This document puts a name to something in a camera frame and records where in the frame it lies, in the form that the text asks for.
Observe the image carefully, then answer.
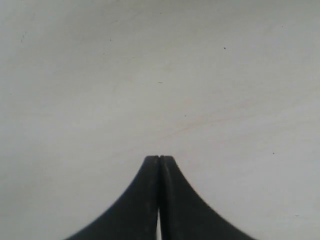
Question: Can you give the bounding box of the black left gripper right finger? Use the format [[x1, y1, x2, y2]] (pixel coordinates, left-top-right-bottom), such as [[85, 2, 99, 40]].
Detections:
[[159, 156, 252, 240]]

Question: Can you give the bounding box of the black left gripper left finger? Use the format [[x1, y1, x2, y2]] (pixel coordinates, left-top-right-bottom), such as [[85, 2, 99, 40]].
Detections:
[[68, 155, 160, 240]]

